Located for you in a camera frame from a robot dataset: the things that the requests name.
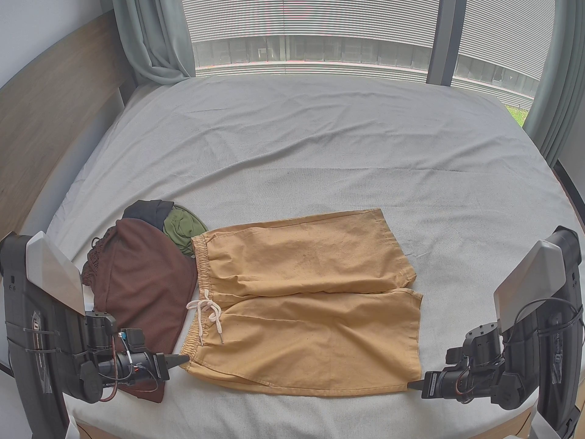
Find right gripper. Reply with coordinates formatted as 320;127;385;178
421;366;463;400

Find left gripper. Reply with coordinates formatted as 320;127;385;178
114;350;171;383

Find mustard yellow shorts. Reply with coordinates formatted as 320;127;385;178
178;207;423;398

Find bed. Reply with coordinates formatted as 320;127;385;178
0;9;585;439

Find brown shorts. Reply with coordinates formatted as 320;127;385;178
82;218;199;403

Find olive green garment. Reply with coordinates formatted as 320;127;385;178
162;205;208;259

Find black garment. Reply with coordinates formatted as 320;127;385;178
123;199;176;232

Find grey-green curtain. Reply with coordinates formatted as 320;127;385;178
523;0;585;168
107;0;197;86

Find window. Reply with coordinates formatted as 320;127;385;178
176;0;559;124

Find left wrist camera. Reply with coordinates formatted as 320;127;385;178
116;327;147;354

